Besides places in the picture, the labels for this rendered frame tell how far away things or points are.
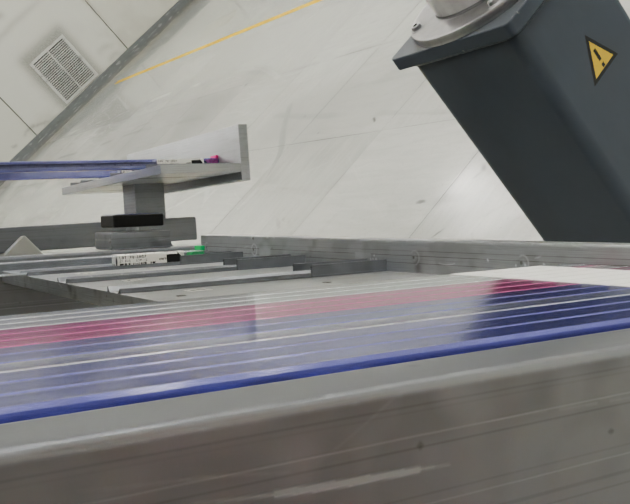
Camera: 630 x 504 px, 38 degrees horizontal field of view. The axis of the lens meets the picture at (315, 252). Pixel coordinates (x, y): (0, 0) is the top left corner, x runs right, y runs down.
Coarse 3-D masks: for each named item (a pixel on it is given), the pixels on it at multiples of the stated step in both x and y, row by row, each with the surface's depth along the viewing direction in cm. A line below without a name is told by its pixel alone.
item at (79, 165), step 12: (0, 168) 95; (12, 168) 96; (24, 168) 96; (36, 168) 97; (48, 168) 98; (60, 168) 98; (72, 168) 99; (84, 168) 100; (96, 168) 101; (108, 168) 101; (120, 168) 102; (132, 168) 103; (144, 168) 104
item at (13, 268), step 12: (192, 252) 79; (204, 252) 80; (0, 264) 71; (12, 264) 72; (24, 264) 72; (36, 264) 72; (48, 264) 73; (60, 264) 73; (72, 264) 74; (84, 264) 74; (96, 264) 75; (108, 264) 76; (0, 276) 71
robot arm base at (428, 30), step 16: (432, 0) 98; (448, 0) 96; (464, 0) 95; (480, 0) 95; (496, 0) 92; (512, 0) 91; (432, 16) 102; (448, 16) 98; (464, 16) 95; (480, 16) 92; (496, 16) 92; (416, 32) 102; (432, 32) 98; (448, 32) 95; (464, 32) 94
